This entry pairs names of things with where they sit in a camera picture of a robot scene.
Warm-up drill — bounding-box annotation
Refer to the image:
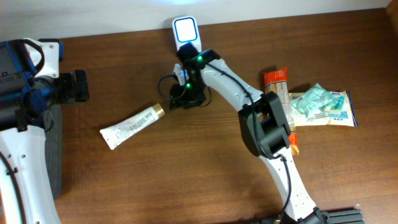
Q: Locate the white cream tube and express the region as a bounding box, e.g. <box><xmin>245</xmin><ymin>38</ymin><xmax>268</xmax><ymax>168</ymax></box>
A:
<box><xmin>99</xmin><ymin>103</ymin><xmax>165</xmax><ymax>150</ymax></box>

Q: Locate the orange spaghetti packet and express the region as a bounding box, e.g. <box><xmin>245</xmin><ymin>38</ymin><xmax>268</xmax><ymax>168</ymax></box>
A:
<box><xmin>263</xmin><ymin>67</ymin><xmax>299</xmax><ymax>156</ymax></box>

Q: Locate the teal snack pouch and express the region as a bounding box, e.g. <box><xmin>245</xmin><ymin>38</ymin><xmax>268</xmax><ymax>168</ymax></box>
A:
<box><xmin>292</xmin><ymin>83</ymin><xmax>335</xmax><ymax>118</ymax></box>

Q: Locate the small teal tissue pack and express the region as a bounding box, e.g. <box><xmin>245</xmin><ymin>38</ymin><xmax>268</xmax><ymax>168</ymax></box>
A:
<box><xmin>325</xmin><ymin>91</ymin><xmax>345</xmax><ymax>114</ymax></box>

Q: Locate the yellow white wipes pack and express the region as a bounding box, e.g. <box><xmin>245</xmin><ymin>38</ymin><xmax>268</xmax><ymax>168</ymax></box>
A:
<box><xmin>291</xmin><ymin>91</ymin><xmax>358</xmax><ymax>127</ymax></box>

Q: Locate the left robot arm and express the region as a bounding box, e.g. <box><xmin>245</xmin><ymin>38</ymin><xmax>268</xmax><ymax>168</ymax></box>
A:
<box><xmin>1</xmin><ymin>38</ymin><xmax>90</xmax><ymax>223</ymax></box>

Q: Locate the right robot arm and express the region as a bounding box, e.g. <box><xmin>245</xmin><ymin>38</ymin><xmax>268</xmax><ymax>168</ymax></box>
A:
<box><xmin>170</xmin><ymin>43</ymin><xmax>328</xmax><ymax>223</ymax></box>

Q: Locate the white barcode scanner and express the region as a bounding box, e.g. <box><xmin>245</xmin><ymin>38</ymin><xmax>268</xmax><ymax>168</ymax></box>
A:
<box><xmin>172</xmin><ymin>16</ymin><xmax>202</xmax><ymax>52</ymax></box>

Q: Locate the grey plastic mesh basket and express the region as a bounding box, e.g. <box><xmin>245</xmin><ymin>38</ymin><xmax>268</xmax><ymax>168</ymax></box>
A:
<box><xmin>44</xmin><ymin>105</ymin><xmax>63</xmax><ymax>200</ymax></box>

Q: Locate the right black camera cable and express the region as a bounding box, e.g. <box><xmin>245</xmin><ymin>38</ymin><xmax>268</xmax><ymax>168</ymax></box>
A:
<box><xmin>157</xmin><ymin>73</ymin><xmax>213</xmax><ymax>108</ymax></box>

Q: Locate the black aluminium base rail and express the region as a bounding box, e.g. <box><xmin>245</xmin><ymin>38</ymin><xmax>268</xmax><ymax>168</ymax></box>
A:
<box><xmin>254</xmin><ymin>208</ymin><xmax>365</xmax><ymax>224</ymax></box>

